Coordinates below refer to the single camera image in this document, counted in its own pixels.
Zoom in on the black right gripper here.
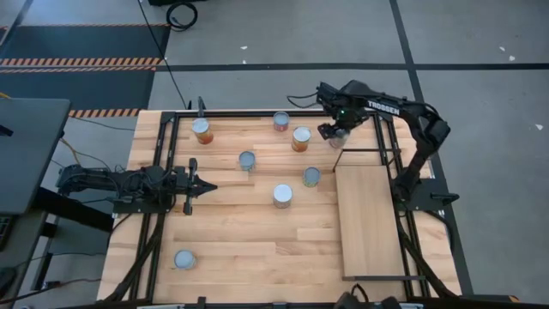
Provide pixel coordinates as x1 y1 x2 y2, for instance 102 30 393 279
317 106 369 141

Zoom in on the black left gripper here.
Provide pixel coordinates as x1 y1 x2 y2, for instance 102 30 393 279
172 157 218 215

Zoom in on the tan label can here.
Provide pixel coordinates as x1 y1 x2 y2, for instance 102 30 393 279
329 128 351 150

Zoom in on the wide orange label can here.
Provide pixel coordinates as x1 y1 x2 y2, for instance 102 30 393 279
291 125 313 154

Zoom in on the small red label can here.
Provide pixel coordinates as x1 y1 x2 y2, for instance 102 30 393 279
273 111 291 132

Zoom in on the small green label can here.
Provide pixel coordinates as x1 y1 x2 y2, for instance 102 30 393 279
302 167 322 189

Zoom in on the small blue orange label can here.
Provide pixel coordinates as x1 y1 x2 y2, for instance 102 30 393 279
238 150 257 173

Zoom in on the tall orange label can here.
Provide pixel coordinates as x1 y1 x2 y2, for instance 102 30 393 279
191 118 214 146

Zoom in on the small pale lid can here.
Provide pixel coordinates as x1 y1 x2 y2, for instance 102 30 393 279
173 249 198 271

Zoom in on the large brown label can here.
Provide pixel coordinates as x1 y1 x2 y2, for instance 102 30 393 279
272 184 294 210

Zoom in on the wooden shelf with black rails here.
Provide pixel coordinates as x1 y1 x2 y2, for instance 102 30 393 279
333 148 426 282

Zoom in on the black desk base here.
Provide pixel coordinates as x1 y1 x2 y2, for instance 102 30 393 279
32 186 115 291

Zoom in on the black rounded object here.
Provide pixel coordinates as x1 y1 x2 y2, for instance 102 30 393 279
333 282 402 309

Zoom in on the grey desk top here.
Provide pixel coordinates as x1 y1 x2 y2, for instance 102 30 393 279
0 97 72 215

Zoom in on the black equipment case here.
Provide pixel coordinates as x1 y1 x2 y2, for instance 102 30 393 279
148 0 207 7

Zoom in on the black hazard striped floor mat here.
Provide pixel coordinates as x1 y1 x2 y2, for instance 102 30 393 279
0 23 172 119

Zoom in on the black keyboard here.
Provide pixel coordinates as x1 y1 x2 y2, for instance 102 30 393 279
0 215 14 252

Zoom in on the black rounded desk item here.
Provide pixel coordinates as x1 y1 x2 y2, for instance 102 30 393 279
0 266 18 298

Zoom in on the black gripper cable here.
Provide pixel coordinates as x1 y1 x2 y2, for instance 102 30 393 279
286 92 321 109

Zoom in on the black metal table frame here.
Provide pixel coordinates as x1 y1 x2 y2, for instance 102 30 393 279
128 109 432 309

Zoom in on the black cable bundle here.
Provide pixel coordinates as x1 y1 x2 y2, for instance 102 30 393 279
396 212 458 300
105 212 166 301

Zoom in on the long black floor cable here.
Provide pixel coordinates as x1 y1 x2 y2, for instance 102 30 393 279
136 0 192 111

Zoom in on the yellow cable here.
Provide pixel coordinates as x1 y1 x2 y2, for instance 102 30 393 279
58 136 82 167

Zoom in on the coiled black cable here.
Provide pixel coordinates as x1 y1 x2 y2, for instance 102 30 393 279
166 2 199 32

